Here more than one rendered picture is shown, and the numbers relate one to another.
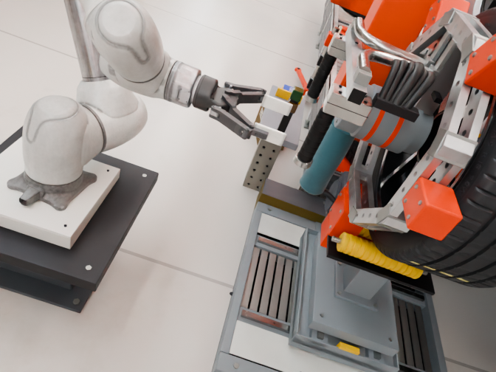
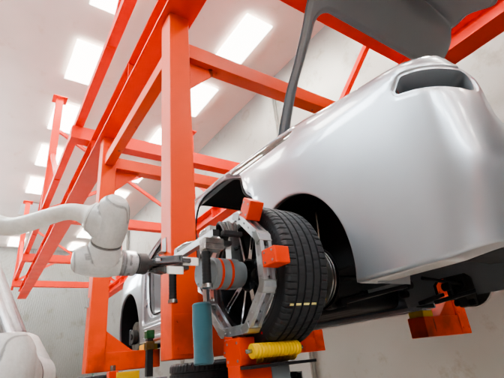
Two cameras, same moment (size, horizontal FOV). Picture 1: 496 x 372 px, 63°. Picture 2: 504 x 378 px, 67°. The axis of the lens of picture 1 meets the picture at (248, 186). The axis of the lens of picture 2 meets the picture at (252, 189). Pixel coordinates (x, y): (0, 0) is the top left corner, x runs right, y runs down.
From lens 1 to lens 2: 1.12 m
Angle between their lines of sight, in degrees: 70
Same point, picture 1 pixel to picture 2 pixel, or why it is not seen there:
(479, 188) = (282, 240)
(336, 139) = (202, 310)
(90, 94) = not seen: hidden behind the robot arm
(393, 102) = (229, 230)
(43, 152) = (10, 368)
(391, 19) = not seen: hidden behind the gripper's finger
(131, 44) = (126, 207)
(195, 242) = not seen: outside the picture
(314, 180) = (205, 349)
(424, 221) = (278, 253)
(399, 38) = (189, 278)
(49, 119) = (14, 336)
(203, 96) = (145, 258)
